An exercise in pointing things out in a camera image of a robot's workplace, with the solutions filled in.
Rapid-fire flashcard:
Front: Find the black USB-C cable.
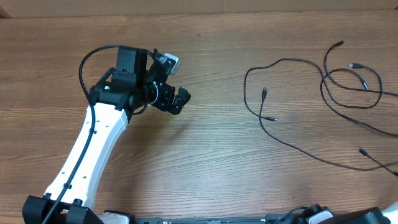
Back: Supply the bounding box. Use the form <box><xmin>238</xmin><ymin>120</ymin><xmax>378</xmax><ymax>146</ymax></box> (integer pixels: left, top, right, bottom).
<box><xmin>259</xmin><ymin>86</ymin><xmax>398</xmax><ymax>177</ymax></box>

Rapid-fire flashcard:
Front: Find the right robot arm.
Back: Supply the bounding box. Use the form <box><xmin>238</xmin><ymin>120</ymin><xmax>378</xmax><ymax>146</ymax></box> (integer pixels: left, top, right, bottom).
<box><xmin>320</xmin><ymin>202</ymin><xmax>397</xmax><ymax>224</ymax></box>

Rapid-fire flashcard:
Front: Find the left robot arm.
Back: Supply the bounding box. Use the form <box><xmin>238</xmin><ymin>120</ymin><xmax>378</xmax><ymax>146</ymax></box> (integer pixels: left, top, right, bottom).
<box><xmin>22</xmin><ymin>45</ymin><xmax>191</xmax><ymax>224</ymax></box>

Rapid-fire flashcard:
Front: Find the left camera black cable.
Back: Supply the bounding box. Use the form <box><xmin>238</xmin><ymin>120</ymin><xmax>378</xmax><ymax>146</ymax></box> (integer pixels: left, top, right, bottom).
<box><xmin>42</xmin><ymin>44</ymin><xmax>122</xmax><ymax>224</ymax></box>

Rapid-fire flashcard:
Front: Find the camera black cable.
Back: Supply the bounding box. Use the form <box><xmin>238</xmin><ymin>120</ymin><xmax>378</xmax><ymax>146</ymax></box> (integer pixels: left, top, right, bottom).
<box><xmin>42</xmin><ymin>44</ymin><xmax>122</xmax><ymax>224</ymax></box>
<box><xmin>269</xmin><ymin>205</ymin><xmax>308</xmax><ymax>223</ymax></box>

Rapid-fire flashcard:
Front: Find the right camera black cable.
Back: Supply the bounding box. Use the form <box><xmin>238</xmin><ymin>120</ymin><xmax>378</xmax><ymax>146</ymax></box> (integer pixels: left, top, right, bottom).
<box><xmin>269</xmin><ymin>205</ymin><xmax>308</xmax><ymax>223</ymax></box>

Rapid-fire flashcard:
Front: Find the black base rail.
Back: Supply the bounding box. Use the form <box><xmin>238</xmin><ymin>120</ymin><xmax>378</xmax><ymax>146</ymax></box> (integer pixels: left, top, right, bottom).
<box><xmin>102</xmin><ymin>203</ymin><xmax>354</xmax><ymax>224</ymax></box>

